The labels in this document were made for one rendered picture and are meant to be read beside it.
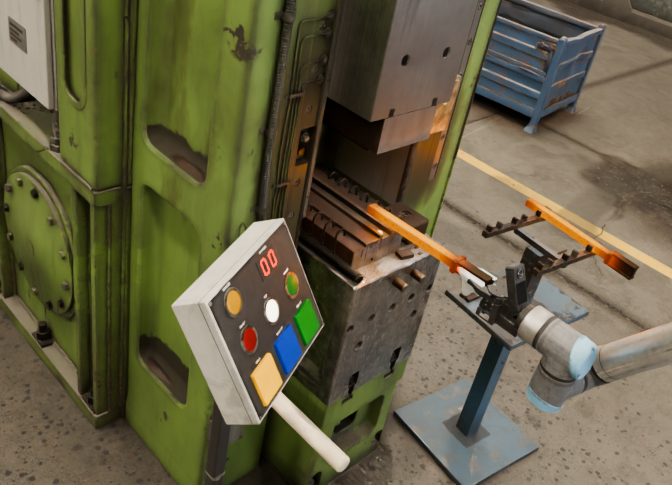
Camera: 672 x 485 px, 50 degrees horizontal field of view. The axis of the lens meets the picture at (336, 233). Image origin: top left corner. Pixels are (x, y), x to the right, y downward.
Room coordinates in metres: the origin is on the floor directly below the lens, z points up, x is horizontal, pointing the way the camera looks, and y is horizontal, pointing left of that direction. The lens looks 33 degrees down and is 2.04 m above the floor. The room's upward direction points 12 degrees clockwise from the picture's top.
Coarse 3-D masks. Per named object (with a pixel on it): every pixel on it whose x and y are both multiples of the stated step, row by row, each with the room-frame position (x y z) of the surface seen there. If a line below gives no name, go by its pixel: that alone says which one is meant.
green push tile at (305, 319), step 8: (304, 304) 1.23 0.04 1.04; (296, 312) 1.20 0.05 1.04; (304, 312) 1.21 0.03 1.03; (312, 312) 1.24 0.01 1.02; (296, 320) 1.18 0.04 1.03; (304, 320) 1.20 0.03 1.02; (312, 320) 1.22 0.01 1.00; (304, 328) 1.18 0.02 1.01; (312, 328) 1.21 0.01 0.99; (304, 336) 1.17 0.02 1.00; (312, 336) 1.20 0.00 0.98; (304, 344) 1.17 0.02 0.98
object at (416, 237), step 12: (372, 204) 1.70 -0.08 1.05; (384, 216) 1.65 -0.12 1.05; (396, 228) 1.62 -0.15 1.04; (408, 228) 1.61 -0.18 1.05; (420, 240) 1.56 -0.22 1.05; (432, 240) 1.57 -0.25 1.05; (432, 252) 1.54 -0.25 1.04; (444, 252) 1.53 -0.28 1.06; (456, 264) 1.48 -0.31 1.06; (468, 264) 1.49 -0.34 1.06; (480, 276) 1.44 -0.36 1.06
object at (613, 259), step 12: (528, 204) 2.14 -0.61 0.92; (540, 204) 2.14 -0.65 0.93; (552, 216) 2.07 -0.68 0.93; (564, 228) 2.03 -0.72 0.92; (576, 228) 2.03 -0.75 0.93; (576, 240) 1.99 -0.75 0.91; (588, 240) 1.97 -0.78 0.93; (600, 252) 1.92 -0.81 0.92; (612, 252) 1.91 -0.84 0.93; (612, 264) 1.89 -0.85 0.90; (624, 264) 1.87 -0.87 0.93; (624, 276) 1.85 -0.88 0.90
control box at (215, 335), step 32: (256, 224) 1.30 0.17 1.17; (224, 256) 1.17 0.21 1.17; (256, 256) 1.16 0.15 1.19; (288, 256) 1.26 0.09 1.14; (192, 288) 1.05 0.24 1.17; (224, 288) 1.04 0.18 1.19; (256, 288) 1.12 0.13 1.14; (192, 320) 0.98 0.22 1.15; (224, 320) 1.00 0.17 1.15; (256, 320) 1.07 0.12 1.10; (288, 320) 1.16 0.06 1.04; (320, 320) 1.26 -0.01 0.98; (224, 352) 0.96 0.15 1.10; (256, 352) 1.03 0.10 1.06; (224, 384) 0.96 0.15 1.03; (224, 416) 0.96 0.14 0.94; (256, 416) 0.95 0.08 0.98
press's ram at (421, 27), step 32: (352, 0) 1.59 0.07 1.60; (384, 0) 1.54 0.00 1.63; (416, 0) 1.56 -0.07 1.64; (448, 0) 1.65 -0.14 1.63; (352, 32) 1.58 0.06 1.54; (384, 32) 1.52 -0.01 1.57; (416, 32) 1.58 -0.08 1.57; (448, 32) 1.68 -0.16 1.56; (352, 64) 1.57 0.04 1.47; (384, 64) 1.52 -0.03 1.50; (416, 64) 1.61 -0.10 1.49; (448, 64) 1.70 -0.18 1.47; (352, 96) 1.56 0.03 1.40; (384, 96) 1.54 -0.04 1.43; (416, 96) 1.63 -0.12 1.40; (448, 96) 1.73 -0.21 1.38
